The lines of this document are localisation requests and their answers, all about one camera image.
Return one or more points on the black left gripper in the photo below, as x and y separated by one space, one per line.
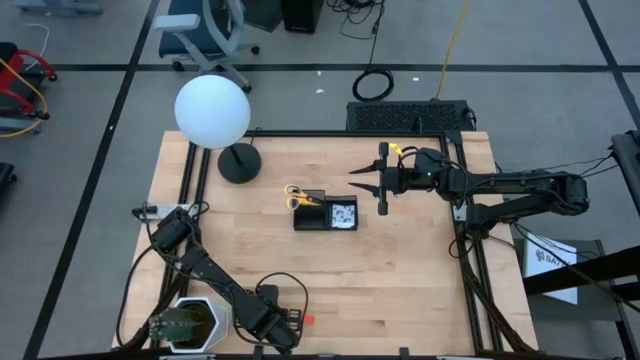
282 327

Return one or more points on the orange eraser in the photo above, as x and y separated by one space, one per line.
310 320

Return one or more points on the black aluminium table frame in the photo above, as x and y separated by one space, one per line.
350 133

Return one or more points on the gray metal base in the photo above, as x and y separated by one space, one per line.
60 6

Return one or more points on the black box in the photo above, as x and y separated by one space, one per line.
301 15

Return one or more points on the red and black cart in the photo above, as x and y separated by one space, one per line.
12 65

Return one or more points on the blue and gray office chair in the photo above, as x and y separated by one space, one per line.
200 30

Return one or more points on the black metal beam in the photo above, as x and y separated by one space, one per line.
590 267

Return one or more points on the white globe table lamp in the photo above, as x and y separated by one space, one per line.
212 112

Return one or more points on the white paper sign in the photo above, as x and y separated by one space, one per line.
547 245

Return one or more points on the cactus in white hexagonal pot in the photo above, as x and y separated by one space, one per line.
175 325

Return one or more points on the black computer tower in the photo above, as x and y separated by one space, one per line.
400 116

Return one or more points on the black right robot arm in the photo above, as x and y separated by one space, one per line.
525 182

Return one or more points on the black mesh desk organizer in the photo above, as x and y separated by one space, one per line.
325 220

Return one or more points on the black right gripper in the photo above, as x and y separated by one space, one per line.
395 180

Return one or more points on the dark side table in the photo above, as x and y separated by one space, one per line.
600 320

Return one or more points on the yellow gripper tag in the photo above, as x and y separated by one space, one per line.
395 148

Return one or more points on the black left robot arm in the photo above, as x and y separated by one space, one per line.
210 265

